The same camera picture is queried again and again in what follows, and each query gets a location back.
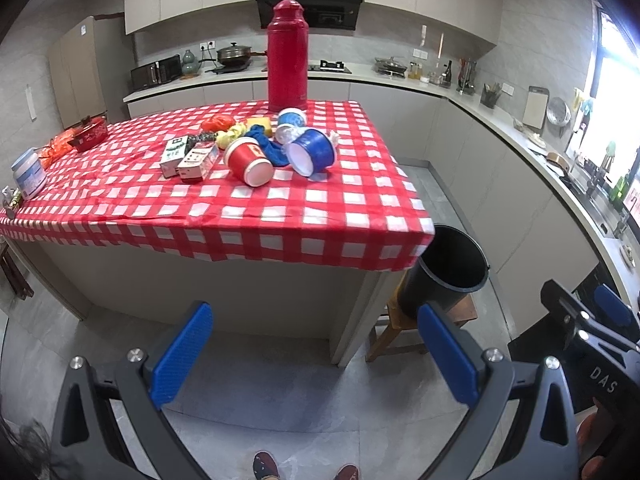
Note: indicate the yellow cloth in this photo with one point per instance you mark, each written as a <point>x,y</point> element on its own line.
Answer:
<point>225,138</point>

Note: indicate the black microwave oven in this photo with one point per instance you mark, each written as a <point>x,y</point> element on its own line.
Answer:
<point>154,74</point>

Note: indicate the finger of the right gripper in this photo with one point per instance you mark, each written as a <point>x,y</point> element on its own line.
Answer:
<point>572,314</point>
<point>612,309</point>

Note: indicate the red checkered tablecloth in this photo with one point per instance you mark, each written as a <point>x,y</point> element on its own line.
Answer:
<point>362,213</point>

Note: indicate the orange plastic bag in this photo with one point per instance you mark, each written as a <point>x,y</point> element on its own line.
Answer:
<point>217,122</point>

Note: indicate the utensil holder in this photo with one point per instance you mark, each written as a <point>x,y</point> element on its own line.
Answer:
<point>490,95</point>

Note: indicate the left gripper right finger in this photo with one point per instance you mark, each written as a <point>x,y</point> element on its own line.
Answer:
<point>541,442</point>

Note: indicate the person's right shoe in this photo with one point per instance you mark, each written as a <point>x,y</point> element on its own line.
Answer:
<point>347,472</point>

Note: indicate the green white carton box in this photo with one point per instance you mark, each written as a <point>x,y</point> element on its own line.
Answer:
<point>173,153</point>

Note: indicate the person's left shoe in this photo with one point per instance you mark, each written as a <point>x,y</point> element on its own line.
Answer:
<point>264,467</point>

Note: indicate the black range hood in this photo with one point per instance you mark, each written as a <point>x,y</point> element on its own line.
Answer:
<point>327,14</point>

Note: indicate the black cooking pot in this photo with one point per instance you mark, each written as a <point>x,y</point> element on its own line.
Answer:
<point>234,55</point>

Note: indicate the beige refrigerator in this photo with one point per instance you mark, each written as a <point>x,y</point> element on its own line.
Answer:
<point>90,70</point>

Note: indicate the blue microfiber cloth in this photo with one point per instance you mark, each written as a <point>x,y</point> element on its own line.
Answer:
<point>273,151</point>

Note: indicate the metal strainer plate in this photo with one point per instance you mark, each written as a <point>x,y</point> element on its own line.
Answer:
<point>558,113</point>

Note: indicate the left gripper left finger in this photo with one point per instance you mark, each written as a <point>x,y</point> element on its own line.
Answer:
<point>86,441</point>

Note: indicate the red white carton box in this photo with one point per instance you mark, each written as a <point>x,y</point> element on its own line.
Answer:
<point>196,165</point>

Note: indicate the white tissue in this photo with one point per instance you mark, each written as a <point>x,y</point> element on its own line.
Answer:
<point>334,137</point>

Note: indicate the red thermos flask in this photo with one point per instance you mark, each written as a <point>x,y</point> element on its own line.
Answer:
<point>287,57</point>

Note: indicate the kitchen counter with cabinets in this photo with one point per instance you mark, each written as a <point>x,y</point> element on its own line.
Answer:
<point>517,205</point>

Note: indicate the blue patterned paper cup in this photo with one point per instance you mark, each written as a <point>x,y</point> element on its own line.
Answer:
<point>290,125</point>

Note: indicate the dish rack with pan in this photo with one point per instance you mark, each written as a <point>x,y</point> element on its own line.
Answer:
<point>389,67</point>

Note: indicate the white blue jar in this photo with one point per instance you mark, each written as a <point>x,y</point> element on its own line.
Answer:
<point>29,174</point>

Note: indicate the person's shoe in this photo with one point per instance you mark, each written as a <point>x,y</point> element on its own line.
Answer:
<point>264,467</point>
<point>347,472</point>

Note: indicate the steel wool scrubber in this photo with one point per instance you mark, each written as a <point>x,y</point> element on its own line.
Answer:
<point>202,137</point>

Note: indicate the blue paper bowl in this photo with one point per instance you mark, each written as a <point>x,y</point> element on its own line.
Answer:
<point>311,153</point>

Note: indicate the gas stove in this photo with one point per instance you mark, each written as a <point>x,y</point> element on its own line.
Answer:
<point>325,66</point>

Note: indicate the person's right hand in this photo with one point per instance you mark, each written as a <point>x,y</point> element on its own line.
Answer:
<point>590,435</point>

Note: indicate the black trash bin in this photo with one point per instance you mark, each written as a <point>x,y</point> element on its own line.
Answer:
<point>451,267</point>

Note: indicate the red paper cup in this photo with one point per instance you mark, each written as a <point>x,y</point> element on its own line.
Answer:
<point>247,162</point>

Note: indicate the yellow sponge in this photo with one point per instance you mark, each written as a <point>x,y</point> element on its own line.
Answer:
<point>263,121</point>

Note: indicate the white cutting board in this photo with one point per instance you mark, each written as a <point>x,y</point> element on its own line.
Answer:
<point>536,108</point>

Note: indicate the green ceramic vase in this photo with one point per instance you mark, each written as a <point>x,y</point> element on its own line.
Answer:
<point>189,64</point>

